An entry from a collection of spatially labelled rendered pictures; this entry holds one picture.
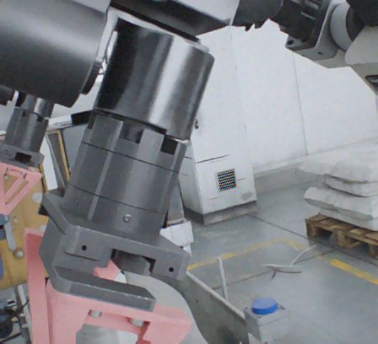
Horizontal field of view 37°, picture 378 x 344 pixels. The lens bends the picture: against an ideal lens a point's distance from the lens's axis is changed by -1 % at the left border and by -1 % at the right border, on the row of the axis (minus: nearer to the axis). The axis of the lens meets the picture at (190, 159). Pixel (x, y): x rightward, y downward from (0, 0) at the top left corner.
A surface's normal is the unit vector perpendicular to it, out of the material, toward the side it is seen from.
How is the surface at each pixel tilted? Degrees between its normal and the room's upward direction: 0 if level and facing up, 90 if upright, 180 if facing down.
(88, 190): 69
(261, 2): 90
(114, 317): 90
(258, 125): 90
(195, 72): 101
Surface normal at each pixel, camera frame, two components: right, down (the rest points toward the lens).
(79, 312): 0.23, 0.43
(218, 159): 0.36, 0.09
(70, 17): 0.45, -0.30
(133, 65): -0.38, -0.15
